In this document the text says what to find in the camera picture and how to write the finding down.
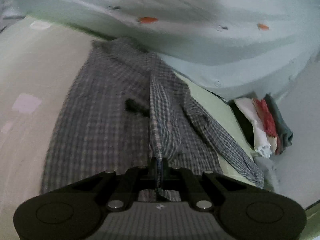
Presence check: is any teal folded garment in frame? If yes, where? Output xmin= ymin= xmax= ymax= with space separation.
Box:
xmin=264 ymin=94 xmax=294 ymax=153

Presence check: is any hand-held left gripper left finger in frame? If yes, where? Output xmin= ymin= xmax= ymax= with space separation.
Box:
xmin=47 ymin=157 xmax=159 ymax=210

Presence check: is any green grid cutting mat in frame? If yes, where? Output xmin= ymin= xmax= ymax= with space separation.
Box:
xmin=0 ymin=15 xmax=320 ymax=240

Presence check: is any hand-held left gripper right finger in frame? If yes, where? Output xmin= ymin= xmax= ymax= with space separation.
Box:
xmin=161 ymin=158 xmax=270 ymax=210

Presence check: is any white folded garment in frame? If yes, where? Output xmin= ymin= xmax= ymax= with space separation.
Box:
xmin=234 ymin=97 xmax=272 ymax=159

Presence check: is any blue checked shirt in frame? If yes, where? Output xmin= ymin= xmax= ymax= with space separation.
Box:
xmin=40 ymin=36 xmax=265 ymax=203

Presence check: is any carrot print bed sheet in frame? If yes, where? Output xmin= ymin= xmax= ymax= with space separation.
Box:
xmin=0 ymin=0 xmax=320 ymax=102

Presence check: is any grey folded cloth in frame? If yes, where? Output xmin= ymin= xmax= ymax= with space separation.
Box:
xmin=252 ymin=156 xmax=283 ymax=193

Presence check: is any red folded garment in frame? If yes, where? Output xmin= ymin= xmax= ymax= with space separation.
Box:
xmin=252 ymin=98 xmax=278 ymax=138

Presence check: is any cream folded garment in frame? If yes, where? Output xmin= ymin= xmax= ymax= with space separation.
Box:
xmin=268 ymin=135 xmax=280 ymax=155

